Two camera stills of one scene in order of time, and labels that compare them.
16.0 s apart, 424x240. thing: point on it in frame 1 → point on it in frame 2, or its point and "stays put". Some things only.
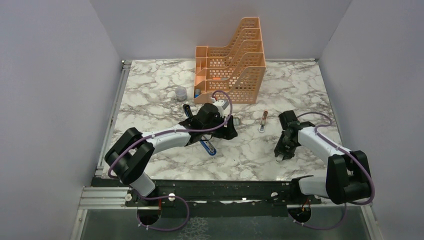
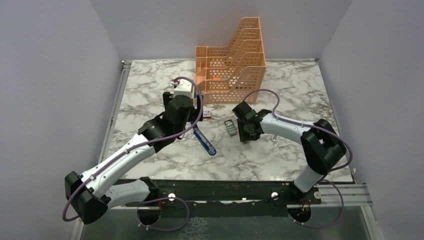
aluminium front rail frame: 113,198 stays put
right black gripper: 278,148 → 243,136
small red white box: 223,106 → 184,87
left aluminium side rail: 125,69 stays put
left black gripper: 227,133 → 195,112
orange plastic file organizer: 234,72 stays put
